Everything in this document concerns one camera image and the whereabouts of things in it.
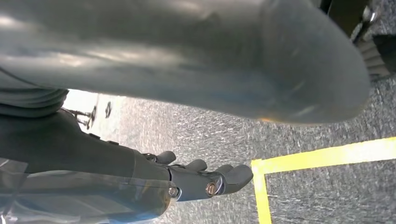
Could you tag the chair base with casters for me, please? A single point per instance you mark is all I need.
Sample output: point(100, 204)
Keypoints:
point(92, 116)

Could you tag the grey robot body shell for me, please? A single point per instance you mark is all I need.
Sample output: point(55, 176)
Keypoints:
point(185, 55)

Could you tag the yellow floor tape rectangle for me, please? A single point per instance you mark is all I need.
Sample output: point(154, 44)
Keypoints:
point(309, 159)

